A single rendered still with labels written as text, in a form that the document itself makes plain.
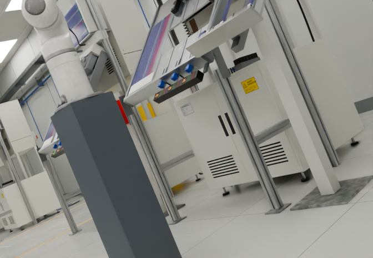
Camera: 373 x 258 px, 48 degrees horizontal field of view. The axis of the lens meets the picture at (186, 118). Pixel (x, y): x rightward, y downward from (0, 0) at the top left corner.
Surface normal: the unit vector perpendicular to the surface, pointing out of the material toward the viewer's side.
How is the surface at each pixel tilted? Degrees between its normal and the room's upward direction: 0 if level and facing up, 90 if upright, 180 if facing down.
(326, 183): 90
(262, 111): 90
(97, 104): 90
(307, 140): 90
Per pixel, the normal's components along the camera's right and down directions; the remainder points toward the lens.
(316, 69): 0.59, -0.25
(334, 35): -0.71, 0.29
